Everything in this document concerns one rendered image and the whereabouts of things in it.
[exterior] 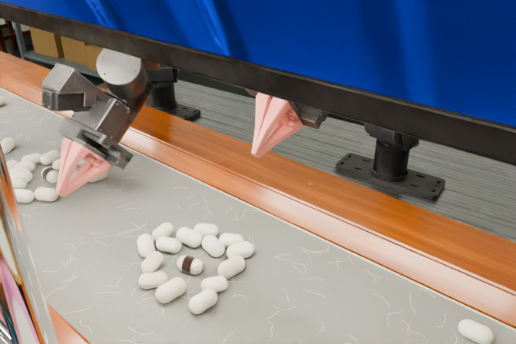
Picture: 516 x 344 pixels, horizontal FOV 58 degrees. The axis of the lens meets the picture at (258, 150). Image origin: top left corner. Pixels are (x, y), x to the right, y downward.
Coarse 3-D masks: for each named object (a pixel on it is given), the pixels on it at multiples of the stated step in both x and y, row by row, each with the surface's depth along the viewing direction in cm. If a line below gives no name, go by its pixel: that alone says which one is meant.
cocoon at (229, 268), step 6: (234, 258) 56; (240, 258) 56; (222, 264) 55; (228, 264) 55; (234, 264) 55; (240, 264) 55; (222, 270) 54; (228, 270) 54; (234, 270) 55; (240, 270) 55; (228, 276) 54
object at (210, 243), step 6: (204, 240) 59; (210, 240) 58; (216, 240) 58; (204, 246) 59; (210, 246) 58; (216, 246) 58; (222, 246) 58; (210, 252) 58; (216, 252) 58; (222, 252) 58
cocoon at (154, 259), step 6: (156, 252) 57; (150, 258) 56; (156, 258) 56; (162, 258) 57; (144, 264) 55; (150, 264) 55; (156, 264) 56; (144, 270) 55; (150, 270) 55; (156, 270) 56
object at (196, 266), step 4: (180, 256) 56; (184, 256) 56; (180, 260) 56; (196, 260) 55; (200, 260) 56; (180, 264) 55; (192, 264) 55; (196, 264) 55; (200, 264) 55; (180, 268) 56; (192, 268) 55; (196, 268) 55; (200, 268) 55; (192, 272) 55; (196, 272) 55; (200, 272) 56
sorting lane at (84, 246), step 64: (0, 128) 93; (128, 192) 72; (192, 192) 72; (64, 256) 59; (128, 256) 59; (256, 256) 59; (320, 256) 59; (128, 320) 50; (192, 320) 50; (256, 320) 50; (320, 320) 50; (384, 320) 50; (448, 320) 50
